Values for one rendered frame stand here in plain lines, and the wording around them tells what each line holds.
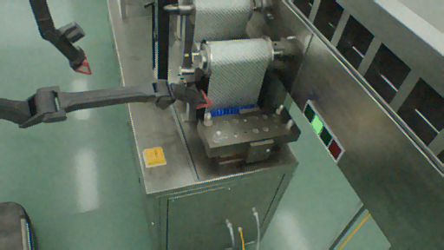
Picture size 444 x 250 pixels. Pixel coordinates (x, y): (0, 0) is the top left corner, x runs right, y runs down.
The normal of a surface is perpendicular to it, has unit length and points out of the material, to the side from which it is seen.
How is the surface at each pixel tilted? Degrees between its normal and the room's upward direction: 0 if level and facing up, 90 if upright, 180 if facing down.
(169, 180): 0
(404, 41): 90
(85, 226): 0
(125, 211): 0
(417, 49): 90
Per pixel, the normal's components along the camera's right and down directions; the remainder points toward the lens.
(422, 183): -0.94, 0.15
